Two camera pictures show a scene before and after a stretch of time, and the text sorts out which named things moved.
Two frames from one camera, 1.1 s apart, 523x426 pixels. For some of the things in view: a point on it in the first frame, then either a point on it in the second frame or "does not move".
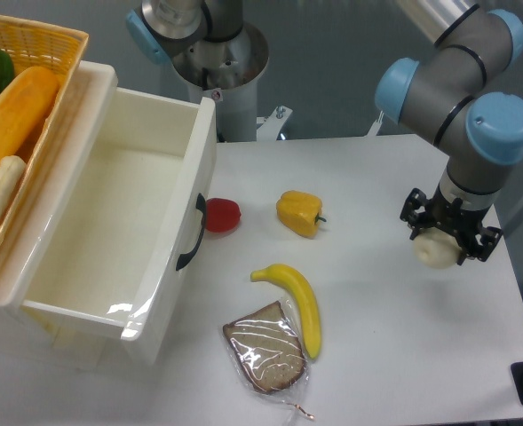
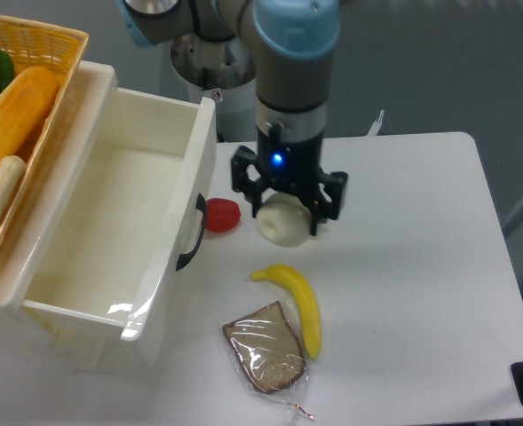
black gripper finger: [417, 212] -> [250, 190]
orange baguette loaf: [8, 121] does not move
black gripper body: [465, 224] -> [286, 165]
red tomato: [222, 215] does not move
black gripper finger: [482, 245] -> [335, 184]
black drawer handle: [201, 204] does not move
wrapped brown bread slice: [269, 355] does not move
